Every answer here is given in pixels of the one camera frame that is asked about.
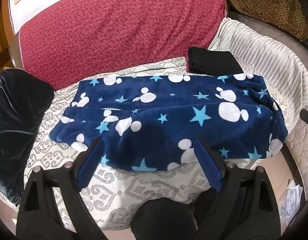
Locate white quilted mattress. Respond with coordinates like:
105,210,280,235
285,120,308,162

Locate dark velvet cloth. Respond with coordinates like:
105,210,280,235
0,69,55,207

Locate white crumpled paper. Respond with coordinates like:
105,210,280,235
280,179,307,222

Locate leopard print cloth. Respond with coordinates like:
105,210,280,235
214,0,308,42

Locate wooden door frame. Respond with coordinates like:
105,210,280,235
0,0,19,69

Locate red patterned pillow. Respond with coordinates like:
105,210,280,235
19,0,228,90

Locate blue fleece star-print pants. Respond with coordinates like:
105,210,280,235
49,73,288,172

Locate white grey patterned bed sheet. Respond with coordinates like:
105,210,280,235
0,56,290,230

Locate white ribbed blanket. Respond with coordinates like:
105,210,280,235
208,17,308,133

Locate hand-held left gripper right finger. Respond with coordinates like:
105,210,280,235
194,138,281,240

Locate black folded cloth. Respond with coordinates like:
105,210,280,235
187,47,244,77

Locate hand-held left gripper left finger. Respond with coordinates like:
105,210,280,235
16,137,107,240

